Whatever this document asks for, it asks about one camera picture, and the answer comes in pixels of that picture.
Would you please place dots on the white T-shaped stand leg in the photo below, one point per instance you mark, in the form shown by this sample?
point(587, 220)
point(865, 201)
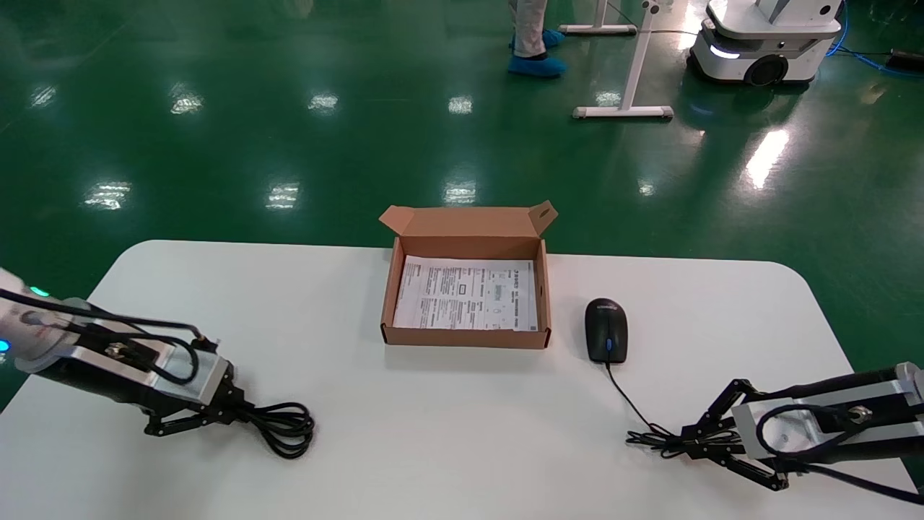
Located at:
point(632, 79)

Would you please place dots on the white stand foot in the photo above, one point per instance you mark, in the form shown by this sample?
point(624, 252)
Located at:
point(595, 30)

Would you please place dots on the brown cardboard box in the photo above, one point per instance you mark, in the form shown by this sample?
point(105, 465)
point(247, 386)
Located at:
point(469, 231)

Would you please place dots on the white trouser leg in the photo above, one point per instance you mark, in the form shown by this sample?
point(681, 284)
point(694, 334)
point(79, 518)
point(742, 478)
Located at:
point(528, 25)

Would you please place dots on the printed white paper sheet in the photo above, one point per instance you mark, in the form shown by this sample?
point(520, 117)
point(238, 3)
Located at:
point(469, 296)

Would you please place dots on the white wheeled mobile robot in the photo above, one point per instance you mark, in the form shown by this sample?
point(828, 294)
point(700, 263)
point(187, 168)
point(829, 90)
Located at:
point(765, 36)

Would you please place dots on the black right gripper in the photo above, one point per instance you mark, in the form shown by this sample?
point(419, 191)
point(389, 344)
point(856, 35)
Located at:
point(779, 396)

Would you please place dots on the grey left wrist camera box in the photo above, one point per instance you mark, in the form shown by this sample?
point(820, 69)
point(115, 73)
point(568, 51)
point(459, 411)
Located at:
point(206, 379)

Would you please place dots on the black power adapter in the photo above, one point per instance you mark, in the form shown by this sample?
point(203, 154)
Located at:
point(906, 61)

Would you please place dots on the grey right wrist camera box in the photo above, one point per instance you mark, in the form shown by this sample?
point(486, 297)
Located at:
point(798, 433)

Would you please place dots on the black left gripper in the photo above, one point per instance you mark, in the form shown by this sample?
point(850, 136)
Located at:
point(216, 412)

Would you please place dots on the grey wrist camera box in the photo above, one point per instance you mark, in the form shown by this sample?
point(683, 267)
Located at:
point(798, 433)
point(206, 379)

